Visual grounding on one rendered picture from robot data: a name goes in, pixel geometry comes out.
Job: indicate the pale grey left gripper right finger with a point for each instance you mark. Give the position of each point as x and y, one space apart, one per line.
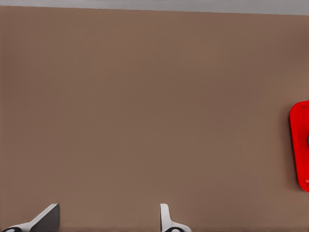
165 217

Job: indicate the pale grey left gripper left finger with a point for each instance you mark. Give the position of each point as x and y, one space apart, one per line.
46 218

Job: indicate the red plastic tray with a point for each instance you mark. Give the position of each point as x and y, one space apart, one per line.
300 145

